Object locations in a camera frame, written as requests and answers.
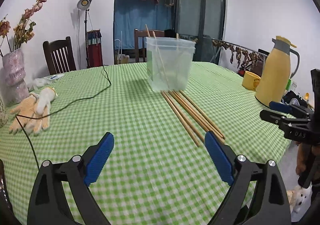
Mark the drying rack with sausages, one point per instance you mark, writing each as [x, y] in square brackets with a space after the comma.
[246, 58]

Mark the sliding glass door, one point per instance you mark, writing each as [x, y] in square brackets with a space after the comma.
[201, 21]

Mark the studio light on stand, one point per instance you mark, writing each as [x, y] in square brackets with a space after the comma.
[83, 5]

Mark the beige work glove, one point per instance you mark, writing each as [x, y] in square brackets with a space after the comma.
[29, 119]

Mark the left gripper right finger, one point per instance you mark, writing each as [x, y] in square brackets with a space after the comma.
[256, 193]

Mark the dark wooden chair far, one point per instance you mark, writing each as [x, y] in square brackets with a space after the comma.
[140, 48]

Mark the person's right hand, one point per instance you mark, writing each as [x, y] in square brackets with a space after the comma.
[302, 156]

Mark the green checkered tablecloth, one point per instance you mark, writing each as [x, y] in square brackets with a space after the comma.
[155, 173]

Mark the clear plastic container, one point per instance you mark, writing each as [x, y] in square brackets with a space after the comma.
[168, 68]

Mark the dark wooden chair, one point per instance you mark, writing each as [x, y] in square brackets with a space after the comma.
[140, 48]
[59, 56]

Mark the yellow thermos jug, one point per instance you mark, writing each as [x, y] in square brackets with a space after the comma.
[277, 71]

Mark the pink textured vase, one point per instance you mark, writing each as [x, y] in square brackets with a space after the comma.
[14, 72]

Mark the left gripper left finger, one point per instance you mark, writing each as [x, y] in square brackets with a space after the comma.
[48, 203]

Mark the wooden chopstick on table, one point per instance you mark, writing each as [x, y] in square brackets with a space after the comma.
[197, 116]
[204, 115]
[186, 115]
[181, 118]

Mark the dark wooden chair left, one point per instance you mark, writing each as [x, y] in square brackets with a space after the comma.
[59, 56]

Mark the yellow mug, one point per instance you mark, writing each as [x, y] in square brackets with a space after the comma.
[250, 80]

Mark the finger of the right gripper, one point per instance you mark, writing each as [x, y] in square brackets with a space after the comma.
[280, 107]
[272, 117]

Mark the blue curtain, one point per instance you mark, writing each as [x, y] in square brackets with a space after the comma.
[140, 14]

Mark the dried flower bouquet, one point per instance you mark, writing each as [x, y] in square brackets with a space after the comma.
[24, 30]

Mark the white work glove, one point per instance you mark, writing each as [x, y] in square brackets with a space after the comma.
[43, 105]

